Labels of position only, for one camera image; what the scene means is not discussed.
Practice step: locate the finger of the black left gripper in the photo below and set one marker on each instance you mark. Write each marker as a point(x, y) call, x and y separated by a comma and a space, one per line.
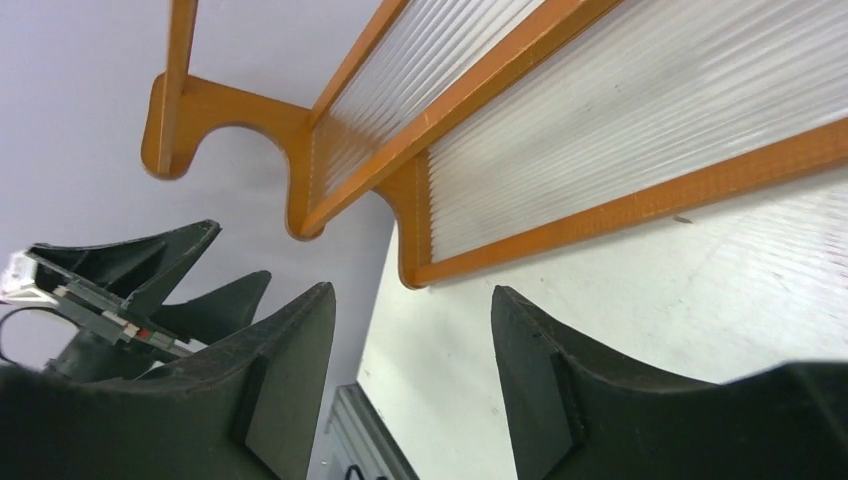
point(205, 311)
point(130, 276)

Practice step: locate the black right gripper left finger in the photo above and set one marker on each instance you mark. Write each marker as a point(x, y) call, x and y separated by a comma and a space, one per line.
point(246, 407)

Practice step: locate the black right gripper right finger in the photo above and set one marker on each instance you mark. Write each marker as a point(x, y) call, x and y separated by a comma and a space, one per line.
point(578, 409)

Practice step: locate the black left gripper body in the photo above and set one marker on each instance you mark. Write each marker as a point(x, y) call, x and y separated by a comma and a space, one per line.
point(19, 289)

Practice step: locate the orange wooden tiered shelf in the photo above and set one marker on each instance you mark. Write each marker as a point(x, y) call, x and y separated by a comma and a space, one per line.
point(499, 130)

